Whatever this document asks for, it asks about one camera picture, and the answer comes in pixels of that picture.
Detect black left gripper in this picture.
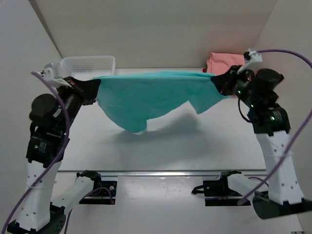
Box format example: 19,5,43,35
59,67,104,123

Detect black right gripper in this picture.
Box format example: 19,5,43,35
211,65,258,107

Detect teal t shirt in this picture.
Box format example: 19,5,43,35
97,71,225,133

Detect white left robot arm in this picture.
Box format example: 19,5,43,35
2,77,102,234

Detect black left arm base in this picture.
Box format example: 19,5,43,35
76,170,117,205

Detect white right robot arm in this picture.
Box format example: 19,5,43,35
211,66,312,219

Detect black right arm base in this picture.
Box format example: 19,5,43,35
191,170,248,207

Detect pink folded t shirt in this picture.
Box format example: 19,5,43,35
207,53,245,75

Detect white plastic basket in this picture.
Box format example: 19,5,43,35
60,56,116,80

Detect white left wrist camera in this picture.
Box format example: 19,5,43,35
43,63,71,88

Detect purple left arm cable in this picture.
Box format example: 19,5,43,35
0,71,115,234

